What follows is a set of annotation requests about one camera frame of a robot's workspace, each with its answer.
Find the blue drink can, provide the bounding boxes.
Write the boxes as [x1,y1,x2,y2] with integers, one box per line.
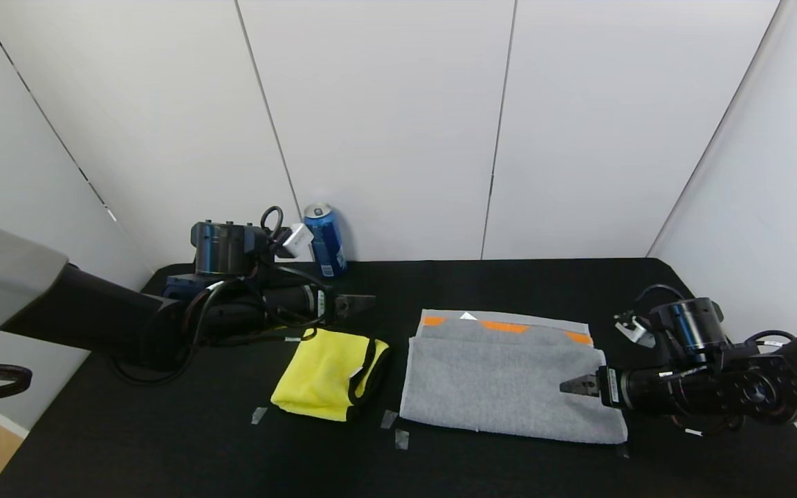
[303,203,348,278]

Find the yellow towel with black trim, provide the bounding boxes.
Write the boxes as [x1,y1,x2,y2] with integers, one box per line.
[271,328,391,423]

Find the grey towel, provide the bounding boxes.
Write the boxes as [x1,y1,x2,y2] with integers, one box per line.
[399,309,629,445]

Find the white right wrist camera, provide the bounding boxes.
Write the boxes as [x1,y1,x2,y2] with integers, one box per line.
[614,313,657,349]

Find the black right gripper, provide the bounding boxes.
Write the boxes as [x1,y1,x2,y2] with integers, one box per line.
[559,365,670,411]

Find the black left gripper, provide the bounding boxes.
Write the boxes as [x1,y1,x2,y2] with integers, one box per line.
[263,284,377,326]

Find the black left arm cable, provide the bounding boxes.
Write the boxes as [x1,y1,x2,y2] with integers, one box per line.
[104,205,336,385]

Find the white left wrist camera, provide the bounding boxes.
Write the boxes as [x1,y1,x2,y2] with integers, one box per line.
[277,223,315,259]

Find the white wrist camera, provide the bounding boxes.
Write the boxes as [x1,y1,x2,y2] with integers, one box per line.
[277,223,315,259]
[614,313,657,349]

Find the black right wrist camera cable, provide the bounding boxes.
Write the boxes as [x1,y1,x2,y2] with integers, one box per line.
[630,284,688,327]

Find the black labelled right arm cable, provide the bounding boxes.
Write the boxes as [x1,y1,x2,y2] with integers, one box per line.
[744,330,797,348]

